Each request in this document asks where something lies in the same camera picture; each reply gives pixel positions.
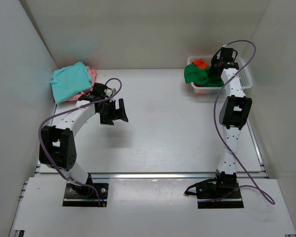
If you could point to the green t shirt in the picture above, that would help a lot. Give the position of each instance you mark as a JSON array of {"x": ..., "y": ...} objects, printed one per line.
[{"x": 201, "y": 77}]

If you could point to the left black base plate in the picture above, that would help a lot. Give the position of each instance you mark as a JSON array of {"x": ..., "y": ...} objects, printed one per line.
[{"x": 79, "y": 196}]

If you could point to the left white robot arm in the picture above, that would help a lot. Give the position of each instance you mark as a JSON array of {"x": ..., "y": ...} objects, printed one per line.
[{"x": 57, "y": 144}]

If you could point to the folded pink t shirt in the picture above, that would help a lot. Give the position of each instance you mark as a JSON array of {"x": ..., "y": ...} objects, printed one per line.
[{"x": 83, "y": 82}]

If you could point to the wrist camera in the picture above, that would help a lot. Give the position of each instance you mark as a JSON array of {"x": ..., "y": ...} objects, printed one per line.
[
  {"x": 102, "y": 90},
  {"x": 228, "y": 54}
]

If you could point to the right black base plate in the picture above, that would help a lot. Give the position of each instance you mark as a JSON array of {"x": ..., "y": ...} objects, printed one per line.
[{"x": 211, "y": 194}]

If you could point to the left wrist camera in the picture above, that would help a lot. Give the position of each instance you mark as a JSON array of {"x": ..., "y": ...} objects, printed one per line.
[{"x": 102, "y": 90}]

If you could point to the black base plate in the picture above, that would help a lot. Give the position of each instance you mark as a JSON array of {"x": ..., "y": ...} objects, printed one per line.
[
  {"x": 211, "y": 194},
  {"x": 79, "y": 196}
]

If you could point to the folded cyan t shirt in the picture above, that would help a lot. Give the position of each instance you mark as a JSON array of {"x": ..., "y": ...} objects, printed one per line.
[{"x": 61, "y": 82}]

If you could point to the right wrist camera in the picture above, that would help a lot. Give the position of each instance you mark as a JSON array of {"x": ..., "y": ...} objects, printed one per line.
[{"x": 228, "y": 54}]

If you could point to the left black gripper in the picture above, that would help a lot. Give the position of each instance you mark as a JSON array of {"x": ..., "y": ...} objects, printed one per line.
[{"x": 121, "y": 113}]

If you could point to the aluminium rail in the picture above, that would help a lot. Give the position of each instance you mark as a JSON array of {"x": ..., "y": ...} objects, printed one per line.
[{"x": 261, "y": 174}]

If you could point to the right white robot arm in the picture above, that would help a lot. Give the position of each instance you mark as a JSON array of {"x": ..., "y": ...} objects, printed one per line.
[{"x": 233, "y": 116}]

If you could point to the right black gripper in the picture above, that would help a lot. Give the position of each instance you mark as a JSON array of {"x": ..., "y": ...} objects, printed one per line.
[{"x": 211, "y": 72}]

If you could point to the orange t shirt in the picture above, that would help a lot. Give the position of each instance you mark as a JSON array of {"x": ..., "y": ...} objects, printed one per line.
[{"x": 200, "y": 63}]

